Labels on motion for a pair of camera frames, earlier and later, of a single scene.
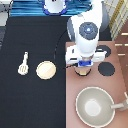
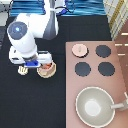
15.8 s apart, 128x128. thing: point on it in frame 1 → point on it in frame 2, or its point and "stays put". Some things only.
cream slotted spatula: [23, 69] stays put
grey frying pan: [95, 107] stays put
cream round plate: [46, 69] stays put
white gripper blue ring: [73, 56] → [41, 57]
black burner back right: [103, 48] stays put
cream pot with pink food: [82, 71] → [46, 70]
